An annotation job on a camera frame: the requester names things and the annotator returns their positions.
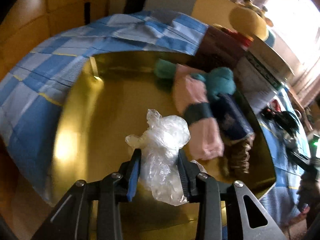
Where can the pink towel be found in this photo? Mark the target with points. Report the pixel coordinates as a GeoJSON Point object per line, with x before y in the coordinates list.
{"type": "Point", "coordinates": [205, 140]}

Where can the yellow plush bear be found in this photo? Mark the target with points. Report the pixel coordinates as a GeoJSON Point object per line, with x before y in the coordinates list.
{"type": "Point", "coordinates": [247, 20]}

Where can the wooden wardrobe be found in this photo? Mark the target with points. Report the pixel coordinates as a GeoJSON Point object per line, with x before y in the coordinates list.
{"type": "Point", "coordinates": [50, 12]}

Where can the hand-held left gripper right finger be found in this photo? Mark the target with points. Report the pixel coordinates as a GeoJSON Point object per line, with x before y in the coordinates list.
{"type": "Point", "coordinates": [185, 175]}

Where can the small pink teal plush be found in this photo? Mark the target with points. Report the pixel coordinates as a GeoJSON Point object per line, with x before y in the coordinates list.
{"type": "Point", "coordinates": [163, 68]}

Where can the black wig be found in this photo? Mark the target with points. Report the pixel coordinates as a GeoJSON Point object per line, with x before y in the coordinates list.
{"type": "Point", "coordinates": [287, 122]}

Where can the teal plush toy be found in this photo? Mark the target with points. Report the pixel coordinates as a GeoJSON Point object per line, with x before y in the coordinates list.
{"type": "Point", "coordinates": [220, 82]}

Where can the blue textured pouch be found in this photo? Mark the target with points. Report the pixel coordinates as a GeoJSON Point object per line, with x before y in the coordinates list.
{"type": "Point", "coordinates": [232, 120]}

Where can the blue plaid blanket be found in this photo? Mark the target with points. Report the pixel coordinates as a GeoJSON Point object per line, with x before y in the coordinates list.
{"type": "Point", "coordinates": [37, 92]}

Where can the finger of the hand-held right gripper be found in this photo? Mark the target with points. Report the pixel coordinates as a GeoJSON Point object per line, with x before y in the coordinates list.
{"type": "Point", "coordinates": [300, 158]}

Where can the window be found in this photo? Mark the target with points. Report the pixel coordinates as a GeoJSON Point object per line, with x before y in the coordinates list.
{"type": "Point", "coordinates": [295, 17]}

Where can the brown satin scrunchie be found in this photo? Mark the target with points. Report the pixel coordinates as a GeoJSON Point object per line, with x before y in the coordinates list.
{"type": "Point", "coordinates": [237, 155]}

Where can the red white plush hat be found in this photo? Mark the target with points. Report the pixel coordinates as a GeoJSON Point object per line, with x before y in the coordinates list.
{"type": "Point", "coordinates": [277, 104]}

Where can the person's right hand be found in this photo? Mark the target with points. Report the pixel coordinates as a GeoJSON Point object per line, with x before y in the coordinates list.
{"type": "Point", "coordinates": [297, 220]}

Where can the clear plastic bag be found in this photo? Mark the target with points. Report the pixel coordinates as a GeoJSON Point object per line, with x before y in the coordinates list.
{"type": "Point", "coordinates": [162, 140]}

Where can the gold tray surface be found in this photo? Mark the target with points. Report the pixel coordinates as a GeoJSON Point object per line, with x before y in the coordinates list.
{"type": "Point", "coordinates": [112, 100]}

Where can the pink patterned curtain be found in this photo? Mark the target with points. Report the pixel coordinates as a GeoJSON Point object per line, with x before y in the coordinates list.
{"type": "Point", "coordinates": [307, 75]}

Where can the white metal can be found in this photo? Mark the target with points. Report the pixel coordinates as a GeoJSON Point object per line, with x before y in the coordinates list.
{"type": "Point", "coordinates": [262, 65]}

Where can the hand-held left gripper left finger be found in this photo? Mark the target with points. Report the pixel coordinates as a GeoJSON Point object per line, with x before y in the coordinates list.
{"type": "Point", "coordinates": [133, 177]}

